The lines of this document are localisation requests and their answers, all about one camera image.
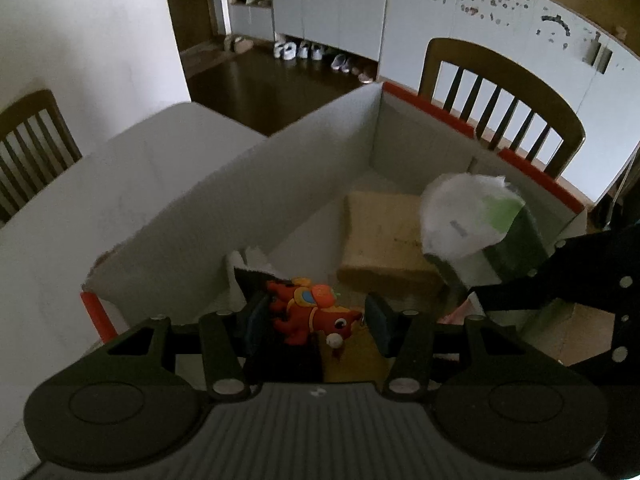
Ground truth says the dark wooden chair at wall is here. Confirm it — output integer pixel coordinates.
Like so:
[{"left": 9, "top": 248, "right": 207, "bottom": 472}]
[{"left": 1, "top": 89, "right": 81, "bottom": 223}]

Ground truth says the red orange dragon toy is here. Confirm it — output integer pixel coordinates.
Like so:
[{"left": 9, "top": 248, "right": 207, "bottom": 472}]
[{"left": 267, "top": 278, "right": 362, "bottom": 349}]

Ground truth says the grey wall cabinet unit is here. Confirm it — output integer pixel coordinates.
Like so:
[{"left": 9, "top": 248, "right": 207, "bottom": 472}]
[{"left": 229, "top": 0, "right": 639, "bottom": 202}]

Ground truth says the red cardboard box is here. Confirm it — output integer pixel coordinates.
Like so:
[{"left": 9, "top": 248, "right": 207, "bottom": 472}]
[{"left": 81, "top": 84, "right": 587, "bottom": 340}]

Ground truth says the tan cardboard package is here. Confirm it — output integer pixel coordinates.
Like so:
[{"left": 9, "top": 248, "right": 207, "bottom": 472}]
[{"left": 336, "top": 191, "right": 449, "bottom": 299}]

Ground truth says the dark wooden chair near cabinet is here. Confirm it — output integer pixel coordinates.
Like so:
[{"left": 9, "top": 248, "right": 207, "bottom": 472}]
[{"left": 419, "top": 38, "right": 586, "bottom": 179}]

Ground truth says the white plastic bag green item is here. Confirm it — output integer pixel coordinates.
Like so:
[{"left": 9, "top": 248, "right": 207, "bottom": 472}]
[{"left": 419, "top": 174, "right": 547, "bottom": 290}]

